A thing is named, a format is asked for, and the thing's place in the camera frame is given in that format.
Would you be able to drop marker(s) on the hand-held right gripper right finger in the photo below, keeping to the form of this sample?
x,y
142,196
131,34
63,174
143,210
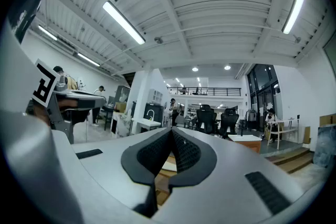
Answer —
x,y
231,186

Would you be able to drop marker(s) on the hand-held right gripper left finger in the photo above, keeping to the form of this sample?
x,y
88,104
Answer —
x,y
105,165

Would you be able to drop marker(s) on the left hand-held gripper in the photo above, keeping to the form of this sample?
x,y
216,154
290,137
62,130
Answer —
x,y
46,81

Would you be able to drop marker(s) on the person's left forearm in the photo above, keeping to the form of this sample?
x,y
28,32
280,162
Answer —
x,y
42,115

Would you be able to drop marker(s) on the person's left hand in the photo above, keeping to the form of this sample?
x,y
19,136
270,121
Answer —
x,y
68,105

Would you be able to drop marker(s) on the marble pattern cabinet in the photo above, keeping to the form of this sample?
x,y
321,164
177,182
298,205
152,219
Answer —
x,y
119,126

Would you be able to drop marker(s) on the white ceiling tube light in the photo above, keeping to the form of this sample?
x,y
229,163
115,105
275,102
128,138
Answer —
x,y
47,32
88,59
295,4
123,22

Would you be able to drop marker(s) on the wooden nightstand with white top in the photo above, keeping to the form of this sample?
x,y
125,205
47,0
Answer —
x,y
246,143

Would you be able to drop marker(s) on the white counter on metal legs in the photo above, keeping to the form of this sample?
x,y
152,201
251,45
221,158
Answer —
x,y
145,123

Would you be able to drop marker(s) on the black office chair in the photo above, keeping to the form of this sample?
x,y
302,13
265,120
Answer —
x,y
206,118
229,122

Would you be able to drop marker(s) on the wooden steps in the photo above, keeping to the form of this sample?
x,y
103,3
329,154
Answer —
x,y
291,161

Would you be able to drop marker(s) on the white cubby shelf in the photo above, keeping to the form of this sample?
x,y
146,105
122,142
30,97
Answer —
x,y
155,95

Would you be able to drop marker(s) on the black cabinet with white faucet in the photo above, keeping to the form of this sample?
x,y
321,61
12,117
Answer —
x,y
157,112

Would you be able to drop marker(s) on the clothes rack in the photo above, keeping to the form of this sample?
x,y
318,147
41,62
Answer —
x,y
251,118

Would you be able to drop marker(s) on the round ceiling detector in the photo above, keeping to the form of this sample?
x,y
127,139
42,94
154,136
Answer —
x,y
158,40

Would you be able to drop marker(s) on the black balcony railing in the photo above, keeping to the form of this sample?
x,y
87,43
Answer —
x,y
204,91

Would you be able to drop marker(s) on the blue grey painted panel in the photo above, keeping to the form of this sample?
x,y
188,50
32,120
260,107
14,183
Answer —
x,y
326,147

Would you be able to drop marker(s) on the round ceiling light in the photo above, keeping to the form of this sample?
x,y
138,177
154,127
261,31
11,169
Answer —
x,y
195,69
227,67

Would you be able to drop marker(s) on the wooden trolley with gold frame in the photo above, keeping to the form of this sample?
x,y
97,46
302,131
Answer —
x,y
161,196

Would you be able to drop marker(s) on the dark framed window wall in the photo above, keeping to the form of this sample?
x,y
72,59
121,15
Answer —
x,y
262,91

